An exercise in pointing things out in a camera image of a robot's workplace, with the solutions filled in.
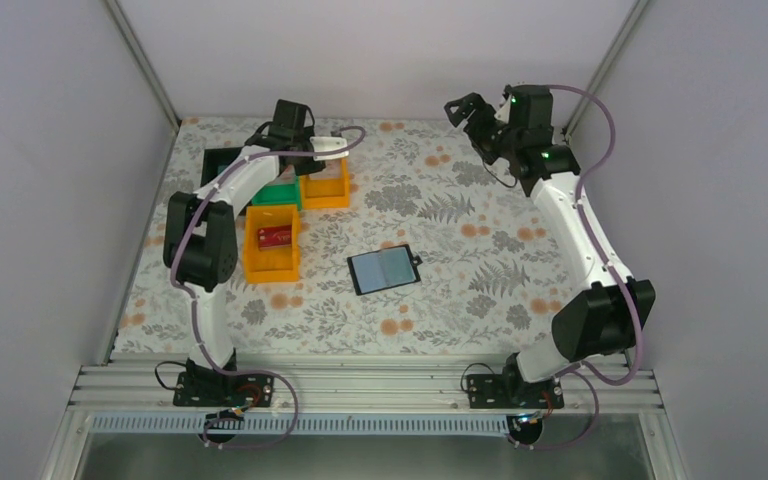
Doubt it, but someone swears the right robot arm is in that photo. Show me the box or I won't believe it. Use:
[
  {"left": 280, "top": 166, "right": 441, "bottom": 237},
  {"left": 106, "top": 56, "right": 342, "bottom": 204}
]
[{"left": 444, "top": 85, "right": 656, "bottom": 384}]

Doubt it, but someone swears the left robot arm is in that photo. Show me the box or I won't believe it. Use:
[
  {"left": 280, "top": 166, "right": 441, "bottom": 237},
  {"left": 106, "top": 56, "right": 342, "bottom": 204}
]
[{"left": 163, "top": 100, "right": 351, "bottom": 390}]

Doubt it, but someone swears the red VIP card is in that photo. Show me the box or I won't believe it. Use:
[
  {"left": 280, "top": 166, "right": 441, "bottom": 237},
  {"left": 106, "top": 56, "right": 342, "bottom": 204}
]
[{"left": 256, "top": 225, "right": 293, "bottom": 250}]

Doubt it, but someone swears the far orange storage bin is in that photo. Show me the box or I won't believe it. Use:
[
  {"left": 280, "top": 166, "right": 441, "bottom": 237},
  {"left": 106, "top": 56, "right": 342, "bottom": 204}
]
[{"left": 299, "top": 157, "right": 350, "bottom": 210}]

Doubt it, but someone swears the orange storage bin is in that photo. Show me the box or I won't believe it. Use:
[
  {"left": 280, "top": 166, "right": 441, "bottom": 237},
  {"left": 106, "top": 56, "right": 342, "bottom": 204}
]
[
  {"left": 241, "top": 205, "right": 301, "bottom": 284},
  {"left": 299, "top": 157, "right": 350, "bottom": 210}
]

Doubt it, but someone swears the green storage bin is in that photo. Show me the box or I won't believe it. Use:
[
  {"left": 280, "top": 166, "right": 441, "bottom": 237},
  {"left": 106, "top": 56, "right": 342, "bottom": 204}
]
[{"left": 251, "top": 167, "right": 302, "bottom": 210}]

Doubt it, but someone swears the black storage bin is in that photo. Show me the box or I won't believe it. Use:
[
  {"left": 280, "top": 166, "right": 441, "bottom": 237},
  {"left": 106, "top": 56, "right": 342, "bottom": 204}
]
[{"left": 200, "top": 147, "right": 242, "bottom": 186}]

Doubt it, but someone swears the near orange storage bin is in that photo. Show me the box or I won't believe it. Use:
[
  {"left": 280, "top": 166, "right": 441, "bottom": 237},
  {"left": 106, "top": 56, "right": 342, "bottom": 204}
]
[{"left": 241, "top": 205, "right": 301, "bottom": 284}]

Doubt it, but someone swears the floral table mat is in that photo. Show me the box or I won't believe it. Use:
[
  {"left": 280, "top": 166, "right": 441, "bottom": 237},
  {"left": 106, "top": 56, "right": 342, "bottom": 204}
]
[{"left": 113, "top": 117, "right": 614, "bottom": 357}]

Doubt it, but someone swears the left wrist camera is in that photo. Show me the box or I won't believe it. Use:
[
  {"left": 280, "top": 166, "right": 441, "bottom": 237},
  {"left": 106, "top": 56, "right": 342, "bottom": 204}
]
[{"left": 310, "top": 136, "right": 349, "bottom": 162}]

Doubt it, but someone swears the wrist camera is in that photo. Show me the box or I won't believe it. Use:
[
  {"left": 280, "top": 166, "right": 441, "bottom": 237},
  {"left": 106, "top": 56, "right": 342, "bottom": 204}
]
[
  {"left": 310, "top": 136, "right": 349, "bottom": 162},
  {"left": 494, "top": 93, "right": 512, "bottom": 124}
]

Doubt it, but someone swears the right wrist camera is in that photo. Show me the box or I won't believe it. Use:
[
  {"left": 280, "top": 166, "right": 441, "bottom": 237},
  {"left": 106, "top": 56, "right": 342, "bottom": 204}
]
[{"left": 494, "top": 93, "right": 512, "bottom": 124}]

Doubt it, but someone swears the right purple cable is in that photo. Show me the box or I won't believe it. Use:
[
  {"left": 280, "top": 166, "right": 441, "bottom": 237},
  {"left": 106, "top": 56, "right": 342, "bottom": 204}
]
[{"left": 542, "top": 84, "right": 644, "bottom": 388}]

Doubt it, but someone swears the purple cable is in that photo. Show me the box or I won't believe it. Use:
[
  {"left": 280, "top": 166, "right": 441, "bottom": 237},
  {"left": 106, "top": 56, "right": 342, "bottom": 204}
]
[
  {"left": 542, "top": 84, "right": 644, "bottom": 388},
  {"left": 168, "top": 125, "right": 367, "bottom": 399}
]

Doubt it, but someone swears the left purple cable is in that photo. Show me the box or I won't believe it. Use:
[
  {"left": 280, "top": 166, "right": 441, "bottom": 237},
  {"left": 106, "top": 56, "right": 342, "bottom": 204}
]
[{"left": 168, "top": 125, "right": 367, "bottom": 399}]

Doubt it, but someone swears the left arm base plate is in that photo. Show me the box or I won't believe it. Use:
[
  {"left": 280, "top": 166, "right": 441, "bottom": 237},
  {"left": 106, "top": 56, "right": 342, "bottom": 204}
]
[{"left": 172, "top": 373, "right": 275, "bottom": 408}]

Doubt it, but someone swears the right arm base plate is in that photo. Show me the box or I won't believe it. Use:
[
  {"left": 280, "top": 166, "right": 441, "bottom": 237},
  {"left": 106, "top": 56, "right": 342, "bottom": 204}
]
[{"left": 464, "top": 374, "right": 565, "bottom": 410}]

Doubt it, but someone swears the aluminium rail frame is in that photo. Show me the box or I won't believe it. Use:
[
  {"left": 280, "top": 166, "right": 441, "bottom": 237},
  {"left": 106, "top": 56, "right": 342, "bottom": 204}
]
[{"left": 68, "top": 354, "right": 664, "bottom": 414}]

